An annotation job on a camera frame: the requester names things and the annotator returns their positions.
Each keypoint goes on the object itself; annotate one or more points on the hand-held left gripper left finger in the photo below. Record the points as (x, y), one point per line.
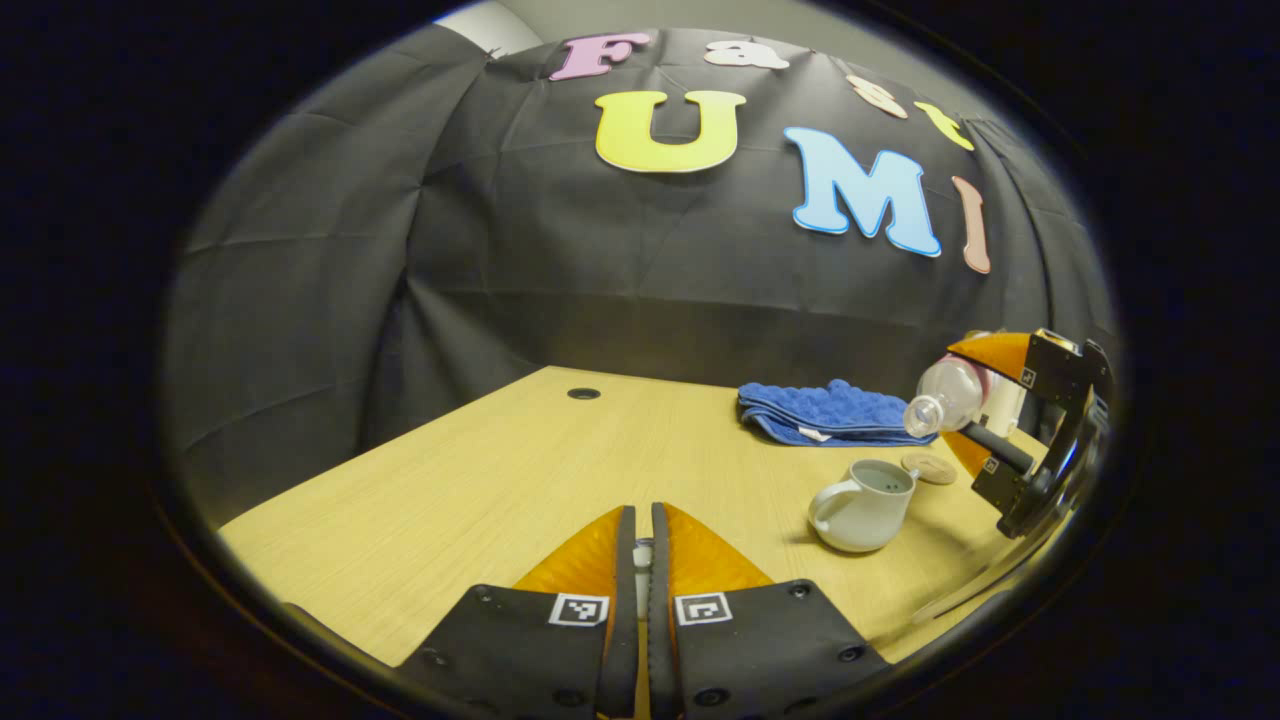
(625, 640)

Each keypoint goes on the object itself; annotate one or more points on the clear water bottle pink label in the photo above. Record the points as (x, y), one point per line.
(950, 390)

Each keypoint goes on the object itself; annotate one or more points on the white toaster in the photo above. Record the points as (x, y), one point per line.
(1005, 410)

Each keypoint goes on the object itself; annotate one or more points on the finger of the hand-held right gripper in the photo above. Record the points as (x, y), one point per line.
(1060, 365)
(1000, 443)

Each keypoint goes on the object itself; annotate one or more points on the white ceramic teacup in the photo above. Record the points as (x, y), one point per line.
(860, 520)

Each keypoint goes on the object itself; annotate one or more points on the folded blue towel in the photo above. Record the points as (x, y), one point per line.
(830, 410)

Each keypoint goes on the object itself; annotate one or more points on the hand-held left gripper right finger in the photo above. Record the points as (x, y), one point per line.
(660, 650)

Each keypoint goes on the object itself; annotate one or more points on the black backdrop cloth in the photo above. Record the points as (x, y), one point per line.
(400, 250)

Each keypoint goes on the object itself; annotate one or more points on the round brown coaster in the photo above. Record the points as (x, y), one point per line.
(935, 469)

